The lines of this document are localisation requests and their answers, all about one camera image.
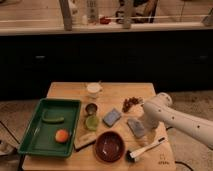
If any white paper cup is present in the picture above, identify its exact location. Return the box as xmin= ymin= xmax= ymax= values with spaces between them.
xmin=86 ymin=83 xmax=102 ymax=98

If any grey towel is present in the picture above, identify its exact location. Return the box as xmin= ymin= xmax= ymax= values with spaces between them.
xmin=127 ymin=118 xmax=145 ymax=138

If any orange fruit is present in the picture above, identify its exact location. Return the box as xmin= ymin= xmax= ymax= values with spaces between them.
xmin=55 ymin=129 xmax=69 ymax=143

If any wooden block scraper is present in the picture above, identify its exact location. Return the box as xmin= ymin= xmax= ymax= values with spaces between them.
xmin=74 ymin=132 xmax=97 ymax=151

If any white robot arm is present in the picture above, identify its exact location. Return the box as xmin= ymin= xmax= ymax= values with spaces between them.
xmin=142 ymin=93 xmax=213 ymax=150

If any small green cup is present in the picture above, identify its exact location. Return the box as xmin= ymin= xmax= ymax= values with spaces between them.
xmin=85 ymin=115 xmax=99 ymax=131

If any blue sponge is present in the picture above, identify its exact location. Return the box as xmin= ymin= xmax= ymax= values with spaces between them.
xmin=103 ymin=109 xmax=121 ymax=127

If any dark red bowl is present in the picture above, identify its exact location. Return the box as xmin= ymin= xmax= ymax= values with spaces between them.
xmin=94 ymin=131 xmax=125 ymax=163

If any black floor cable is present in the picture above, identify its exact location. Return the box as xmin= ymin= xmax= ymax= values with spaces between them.
xmin=165 ymin=125 xmax=213 ymax=171

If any green cucumber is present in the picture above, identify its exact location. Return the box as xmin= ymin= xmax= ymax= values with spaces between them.
xmin=42 ymin=117 xmax=65 ymax=124

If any small metal cup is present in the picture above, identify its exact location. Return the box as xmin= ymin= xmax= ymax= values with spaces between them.
xmin=85 ymin=103 xmax=98 ymax=115

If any green plastic tray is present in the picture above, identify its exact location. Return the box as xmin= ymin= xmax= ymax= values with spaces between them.
xmin=18 ymin=98 xmax=81 ymax=158

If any brown grape bunch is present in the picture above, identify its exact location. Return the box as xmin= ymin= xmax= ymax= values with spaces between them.
xmin=122 ymin=97 xmax=143 ymax=113

